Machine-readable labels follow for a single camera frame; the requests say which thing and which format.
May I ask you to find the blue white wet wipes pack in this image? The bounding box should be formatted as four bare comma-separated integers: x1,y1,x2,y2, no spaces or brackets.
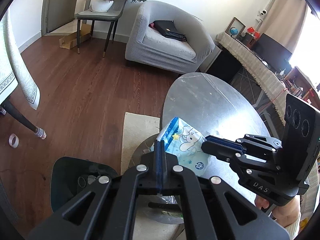
156,117,210,177

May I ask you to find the dark green trash bin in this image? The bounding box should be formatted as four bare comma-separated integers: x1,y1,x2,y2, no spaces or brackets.
50,157,118,212

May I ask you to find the person's right hand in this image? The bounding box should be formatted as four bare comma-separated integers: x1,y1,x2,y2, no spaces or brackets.
254,195,300,228

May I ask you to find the round grey marble coffee table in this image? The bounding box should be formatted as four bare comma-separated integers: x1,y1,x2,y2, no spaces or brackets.
129,73,270,224

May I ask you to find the beige rug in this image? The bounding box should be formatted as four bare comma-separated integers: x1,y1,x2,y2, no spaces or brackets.
120,112,181,239

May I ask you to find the beige fringed table runner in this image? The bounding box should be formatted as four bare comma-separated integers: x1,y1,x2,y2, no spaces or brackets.
215,32,289,124

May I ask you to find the cardboard box on sideboard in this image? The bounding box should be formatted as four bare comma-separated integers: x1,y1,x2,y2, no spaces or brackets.
284,67,319,109

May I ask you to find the black monitor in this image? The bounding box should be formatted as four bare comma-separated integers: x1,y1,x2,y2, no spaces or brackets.
252,34,292,75

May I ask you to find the grey fabric armchair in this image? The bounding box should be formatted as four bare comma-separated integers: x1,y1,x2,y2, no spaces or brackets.
125,1,215,74

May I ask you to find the small blue globe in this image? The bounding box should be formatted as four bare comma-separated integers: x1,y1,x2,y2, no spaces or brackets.
229,27,239,38

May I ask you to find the red paper decoration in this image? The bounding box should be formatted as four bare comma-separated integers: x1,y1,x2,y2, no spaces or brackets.
247,27,260,39

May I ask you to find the framed picture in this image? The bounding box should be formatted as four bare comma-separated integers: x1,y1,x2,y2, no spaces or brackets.
225,17,246,39

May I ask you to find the black bag on armchair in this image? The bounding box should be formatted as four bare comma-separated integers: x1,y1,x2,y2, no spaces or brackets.
153,20,187,42

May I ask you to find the clear tape roll on floor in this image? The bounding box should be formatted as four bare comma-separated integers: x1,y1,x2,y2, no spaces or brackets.
8,133,19,148

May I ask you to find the cardboard box on floor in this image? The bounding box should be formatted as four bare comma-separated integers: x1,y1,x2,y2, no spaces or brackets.
59,24,91,50

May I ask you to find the grey dining chair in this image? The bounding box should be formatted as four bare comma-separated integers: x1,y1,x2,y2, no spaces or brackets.
75,0,126,57

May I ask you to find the black dining table leg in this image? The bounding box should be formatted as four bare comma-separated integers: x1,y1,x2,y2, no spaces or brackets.
1,99,47,140

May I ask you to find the pale green patterned tablecloth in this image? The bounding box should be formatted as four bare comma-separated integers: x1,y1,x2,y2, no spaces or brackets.
0,10,40,110

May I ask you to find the grey door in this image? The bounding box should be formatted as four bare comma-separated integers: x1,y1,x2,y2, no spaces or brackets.
41,0,77,36

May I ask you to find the white security camera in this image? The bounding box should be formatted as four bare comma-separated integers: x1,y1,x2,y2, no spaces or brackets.
258,9,267,17

